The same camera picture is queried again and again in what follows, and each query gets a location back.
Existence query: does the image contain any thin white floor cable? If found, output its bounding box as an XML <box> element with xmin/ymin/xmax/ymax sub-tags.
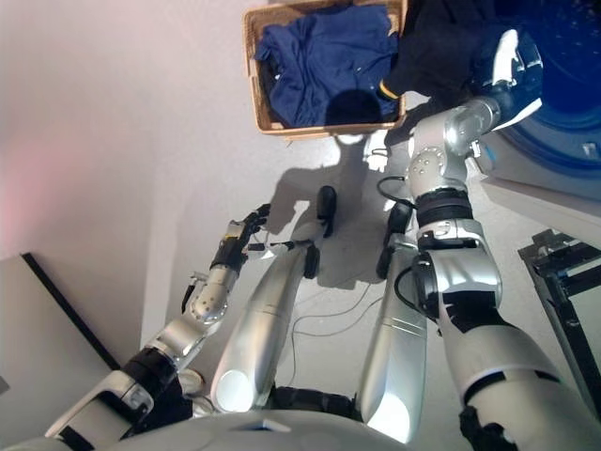
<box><xmin>288</xmin><ymin>281</ymin><xmax>389</xmax><ymax>386</ymax></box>

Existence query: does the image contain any blue garment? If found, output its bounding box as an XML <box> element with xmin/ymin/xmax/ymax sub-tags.
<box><xmin>255</xmin><ymin>4</ymin><xmax>400</xmax><ymax>128</ymax></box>

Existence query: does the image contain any silver left robot leg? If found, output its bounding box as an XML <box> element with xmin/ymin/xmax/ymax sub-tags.
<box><xmin>209</xmin><ymin>185</ymin><xmax>338</xmax><ymax>414</ymax></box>

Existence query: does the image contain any black baseboard strip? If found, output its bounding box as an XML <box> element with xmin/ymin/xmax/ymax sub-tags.
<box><xmin>21</xmin><ymin>252</ymin><xmax>122</xmax><ymax>372</ymax></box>

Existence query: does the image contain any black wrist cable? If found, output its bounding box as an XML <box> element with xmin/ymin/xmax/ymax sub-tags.
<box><xmin>378</xmin><ymin>176</ymin><xmax>417</xmax><ymax>206</ymax></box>

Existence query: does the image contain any black metal frame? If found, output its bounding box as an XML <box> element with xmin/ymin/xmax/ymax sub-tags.
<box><xmin>517</xmin><ymin>228</ymin><xmax>601</xmax><ymax>414</ymax></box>

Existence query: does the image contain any dark grey washing machine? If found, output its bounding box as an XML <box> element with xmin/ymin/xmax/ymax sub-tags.
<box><xmin>469</xmin><ymin>0</ymin><xmax>601</xmax><ymax>206</ymax></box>

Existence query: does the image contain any tan wicker laundry basket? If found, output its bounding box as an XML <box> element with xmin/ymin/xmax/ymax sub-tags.
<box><xmin>241</xmin><ymin>0</ymin><xmax>409</xmax><ymax>138</ymax></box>

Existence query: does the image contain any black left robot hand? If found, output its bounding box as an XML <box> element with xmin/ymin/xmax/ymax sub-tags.
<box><xmin>209</xmin><ymin>203</ymin><xmax>295</xmax><ymax>270</ymax></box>

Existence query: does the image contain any black garment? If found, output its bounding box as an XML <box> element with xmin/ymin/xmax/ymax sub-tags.
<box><xmin>375</xmin><ymin>0</ymin><xmax>499</xmax><ymax>102</ymax></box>

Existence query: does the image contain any silver robot leg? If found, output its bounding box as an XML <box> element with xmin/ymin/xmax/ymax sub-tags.
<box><xmin>359</xmin><ymin>201</ymin><xmax>429</xmax><ymax>445</ymax></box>
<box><xmin>209</xmin><ymin>185</ymin><xmax>338</xmax><ymax>414</ymax></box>

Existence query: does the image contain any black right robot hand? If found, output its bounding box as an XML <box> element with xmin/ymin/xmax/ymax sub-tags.
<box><xmin>469</xmin><ymin>27</ymin><xmax>546</xmax><ymax>129</ymax></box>

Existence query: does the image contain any silver right robot leg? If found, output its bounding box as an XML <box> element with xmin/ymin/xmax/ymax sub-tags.
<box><xmin>359</xmin><ymin>201</ymin><xmax>429</xmax><ymax>445</ymax></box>

